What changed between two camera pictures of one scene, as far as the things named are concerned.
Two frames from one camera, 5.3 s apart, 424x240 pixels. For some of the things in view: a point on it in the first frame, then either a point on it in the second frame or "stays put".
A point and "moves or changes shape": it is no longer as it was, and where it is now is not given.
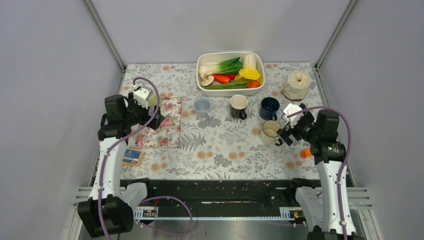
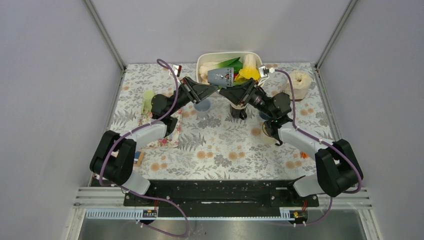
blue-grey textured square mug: (151, 110) moves or changes shape
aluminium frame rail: (104, 32) stays put
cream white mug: (268, 134) stays put
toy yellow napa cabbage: (249, 71) stays put
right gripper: (307, 117) → (238, 94)
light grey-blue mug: (202, 106) stays put
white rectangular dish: (220, 56) stays put
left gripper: (133, 103) → (199, 91)
